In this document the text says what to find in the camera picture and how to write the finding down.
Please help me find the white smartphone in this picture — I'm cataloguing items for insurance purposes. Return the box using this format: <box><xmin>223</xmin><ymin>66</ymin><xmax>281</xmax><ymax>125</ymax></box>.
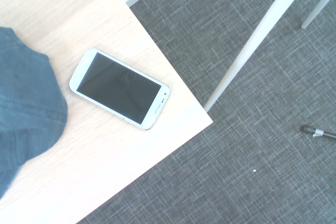
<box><xmin>69</xmin><ymin>48</ymin><xmax>171</xmax><ymax>131</ymax></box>

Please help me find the white coat rack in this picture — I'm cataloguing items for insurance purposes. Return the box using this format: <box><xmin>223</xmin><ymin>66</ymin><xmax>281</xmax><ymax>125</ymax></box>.
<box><xmin>171</xmin><ymin>0</ymin><xmax>336</xmax><ymax>113</ymax></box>

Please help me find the blue denim cap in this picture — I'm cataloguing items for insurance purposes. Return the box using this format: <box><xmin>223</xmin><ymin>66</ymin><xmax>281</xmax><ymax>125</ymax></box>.
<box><xmin>0</xmin><ymin>26</ymin><xmax>69</xmax><ymax>200</ymax></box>

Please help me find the black cable with tag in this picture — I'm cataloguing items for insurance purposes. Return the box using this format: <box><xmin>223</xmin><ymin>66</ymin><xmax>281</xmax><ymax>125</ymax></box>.
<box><xmin>299</xmin><ymin>125</ymin><xmax>336</xmax><ymax>141</ymax></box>

